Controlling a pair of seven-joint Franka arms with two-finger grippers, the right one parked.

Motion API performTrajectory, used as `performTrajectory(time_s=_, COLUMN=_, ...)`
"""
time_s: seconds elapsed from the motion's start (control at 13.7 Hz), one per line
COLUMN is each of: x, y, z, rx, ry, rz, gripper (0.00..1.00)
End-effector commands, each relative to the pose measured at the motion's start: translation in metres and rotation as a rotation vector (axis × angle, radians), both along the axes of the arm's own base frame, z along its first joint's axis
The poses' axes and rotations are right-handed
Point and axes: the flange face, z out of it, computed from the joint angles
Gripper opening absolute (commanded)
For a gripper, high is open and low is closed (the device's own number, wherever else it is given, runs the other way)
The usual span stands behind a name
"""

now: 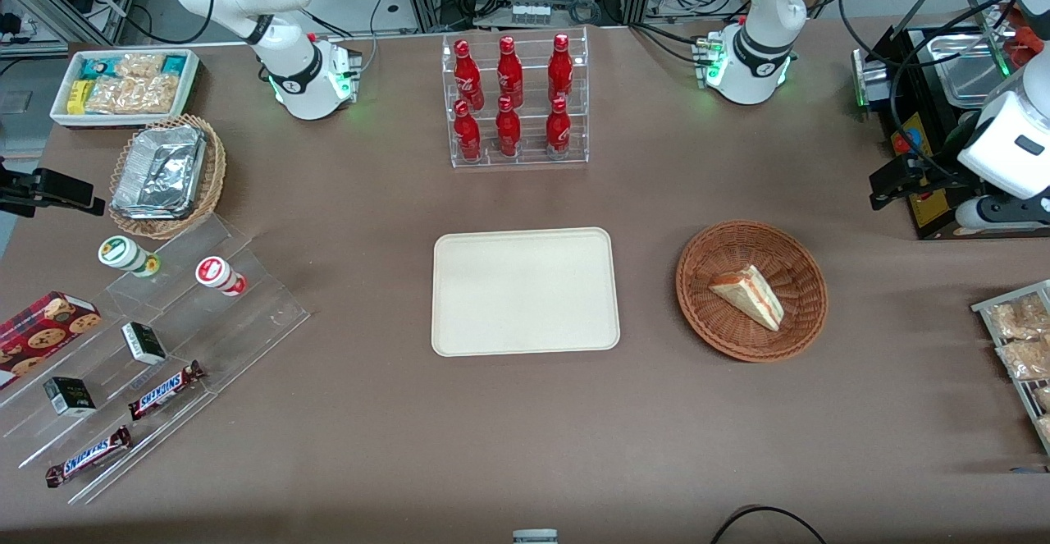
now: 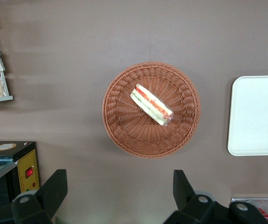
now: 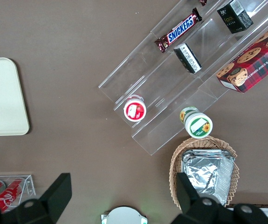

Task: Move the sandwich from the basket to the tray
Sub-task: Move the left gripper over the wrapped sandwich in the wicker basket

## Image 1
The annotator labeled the black loop cable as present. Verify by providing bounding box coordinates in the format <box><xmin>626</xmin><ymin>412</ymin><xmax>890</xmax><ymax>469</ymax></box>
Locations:
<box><xmin>709</xmin><ymin>505</ymin><xmax>830</xmax><ymax>544</ymax></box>

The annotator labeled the small red object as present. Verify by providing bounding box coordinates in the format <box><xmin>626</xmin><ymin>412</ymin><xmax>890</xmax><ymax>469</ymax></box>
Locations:
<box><xmin>1012</xmin><ymin>22</ymin><xmax>1048</xmax><ymax>70</ymax></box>

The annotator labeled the triangular sandwich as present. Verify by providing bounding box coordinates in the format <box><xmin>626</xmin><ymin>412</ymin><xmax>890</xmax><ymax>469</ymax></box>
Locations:
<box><xmin>708</xmin><ymin>264</ymin><xmax>786</xmax><ymax>333</ymax></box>

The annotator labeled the stack of foil trays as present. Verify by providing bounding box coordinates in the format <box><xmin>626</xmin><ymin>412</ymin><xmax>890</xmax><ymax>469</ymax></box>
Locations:
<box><xmin>111</xmin><ymin>125</ymin><xmax>207</xmax><ymax>222</ymax></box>

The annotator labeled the red tartan cookie box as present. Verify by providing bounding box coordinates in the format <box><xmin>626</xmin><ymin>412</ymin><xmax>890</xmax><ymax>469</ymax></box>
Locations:
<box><xmin>0</xmin><ymin>290</ymin><xmax>104</xmax><ymax>391</ymax></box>

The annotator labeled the clear acrylic step stand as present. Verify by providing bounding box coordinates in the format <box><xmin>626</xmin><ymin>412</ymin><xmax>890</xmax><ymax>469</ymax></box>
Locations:
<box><xmin>0</xmin><ymin>212</ymin><xmax>312</xmax><ymax>506</ymax></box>

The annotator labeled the light wicker basket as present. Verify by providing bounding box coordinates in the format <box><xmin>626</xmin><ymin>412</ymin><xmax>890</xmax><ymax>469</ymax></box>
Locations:
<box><xmin>107</xmin><ymin>113</ymin><xmax>227</xmax><ymax>240</ymax></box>

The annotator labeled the red cola bottle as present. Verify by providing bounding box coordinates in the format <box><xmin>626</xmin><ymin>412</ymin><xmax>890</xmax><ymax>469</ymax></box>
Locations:
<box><xmin>495</xmin><ymin>35</ymin><xmax>525</xmax><ymax>109</ymax></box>
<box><xmin>453</xmin><ymin>39</ymin><xmax>486</xmax><ymax>112</ymax></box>
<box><xmin>547</xmin><ymin>33</ymin><xmax>574</xmax><ymax>104</ymax></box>
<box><xmin>495</xmin><ymin>95</ymin><xmax>523</xmax><ymax>158</ymax></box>
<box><xmin>452</xmin><ymin>99</ymin><xmax>483</xmax><ymax>162</ymax></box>
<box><xmin>545</xmin><ymin>97</ymin><xmax>573</xmax><ymax>160</ymax></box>

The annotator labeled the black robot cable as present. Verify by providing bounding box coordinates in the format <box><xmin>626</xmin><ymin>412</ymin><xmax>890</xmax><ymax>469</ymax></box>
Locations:
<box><xmin>837</xmin><ymin>0</ymin><xmax>1023</xmax><ymax>194</ymax></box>

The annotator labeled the clear acrylic bottle rack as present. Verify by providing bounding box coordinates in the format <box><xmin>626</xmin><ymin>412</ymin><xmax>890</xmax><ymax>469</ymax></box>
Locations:
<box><xmin>441</xmin><ymin>26</ymin><xmax>591</xmax><ymax>170</ymax></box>

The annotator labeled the stainless steel pan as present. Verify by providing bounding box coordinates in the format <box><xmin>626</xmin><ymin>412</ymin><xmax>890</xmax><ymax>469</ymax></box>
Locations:
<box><xmin>930</xmin><ymin>30</ymin><xmax>1019</xmax><ymax>109</ymax></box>

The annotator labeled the red lid yogurt cup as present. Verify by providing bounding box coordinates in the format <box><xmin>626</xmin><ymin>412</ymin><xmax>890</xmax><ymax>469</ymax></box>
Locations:
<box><xmin>194</xmin><ymin>255</ymin><xmax>248</xmax><ymax>298</ymax></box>

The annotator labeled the green lid yogurt cup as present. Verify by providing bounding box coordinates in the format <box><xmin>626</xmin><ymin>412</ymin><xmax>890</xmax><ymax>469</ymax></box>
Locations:
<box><xmin>98</xmin><ymin>235</ymin><xmax>162</xmax><ymax>279</ymax></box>

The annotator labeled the brown wicker basket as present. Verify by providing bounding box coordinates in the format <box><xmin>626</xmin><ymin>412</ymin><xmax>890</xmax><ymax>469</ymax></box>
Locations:
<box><xmin>675</xmin><ymin>220</ymin><xmax>829</xmax><ymax>363</ymax></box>

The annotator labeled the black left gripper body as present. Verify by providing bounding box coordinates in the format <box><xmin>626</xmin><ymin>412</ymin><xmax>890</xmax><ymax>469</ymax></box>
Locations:
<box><xmin>905</xmin><ymin>107</ymin><xmax>988</xmax><ymax>202</ymax></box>

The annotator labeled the tray of packaged snacks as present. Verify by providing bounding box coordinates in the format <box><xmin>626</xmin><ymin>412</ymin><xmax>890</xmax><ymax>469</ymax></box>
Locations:
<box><xmin>971</xmin><ymin>279</ymin><xmax>1050</xmax><ymax>456</ymax></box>

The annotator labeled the white plastic snack bin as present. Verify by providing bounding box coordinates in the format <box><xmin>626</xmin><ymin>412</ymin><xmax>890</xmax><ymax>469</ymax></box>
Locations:
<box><xmin>49</xmin><ymin>48</ymin><xmax>203</xmax><ymax>130</ymax></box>

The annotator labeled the beige plastic tray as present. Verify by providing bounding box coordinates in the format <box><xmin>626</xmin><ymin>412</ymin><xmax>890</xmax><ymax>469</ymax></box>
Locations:
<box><xmin>431</xmin><ymin>226</ymin><xmax>622</xmax><ymax>359</ymax></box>

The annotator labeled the Snickers chocolate bar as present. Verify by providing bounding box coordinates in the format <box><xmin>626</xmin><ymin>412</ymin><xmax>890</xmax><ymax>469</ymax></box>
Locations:
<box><xmin>126</xmin><ymin>359</ymin><xmax>207</xmax><ymax>423</ymax></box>
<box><xmin>44</xmin><ymin>425</ymin><xmax>133</xmax><ymax>490</ymax></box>

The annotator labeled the clear cracker bag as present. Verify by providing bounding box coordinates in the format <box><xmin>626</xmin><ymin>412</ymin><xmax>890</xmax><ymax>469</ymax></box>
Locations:
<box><xmin>115</xmin><ymin>52</ymin><xmax>167</xmax><ymax>82</ymax></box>
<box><xmin>86</xmin><ymin>75</ymin><xmax>183</xmax><ymax>117</ymax></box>

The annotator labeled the small black carton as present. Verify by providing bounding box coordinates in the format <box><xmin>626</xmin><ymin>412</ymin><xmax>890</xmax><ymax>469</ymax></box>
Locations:
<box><xmin>42</xmin><ymin>376</ymin><xmax>98</xmax><ymax>418</ymax></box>
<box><xmin>121</xmin><ymin>321</ymin><xmax>168</xmax><ymax>367</ymax></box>

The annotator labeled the black countertop appliance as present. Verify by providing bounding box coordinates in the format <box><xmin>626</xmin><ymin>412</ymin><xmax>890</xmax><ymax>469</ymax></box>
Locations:
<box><xmin>851</xmin><ymin>22</ymin><xmax>1050</xmax><ymax>242</ymax></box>

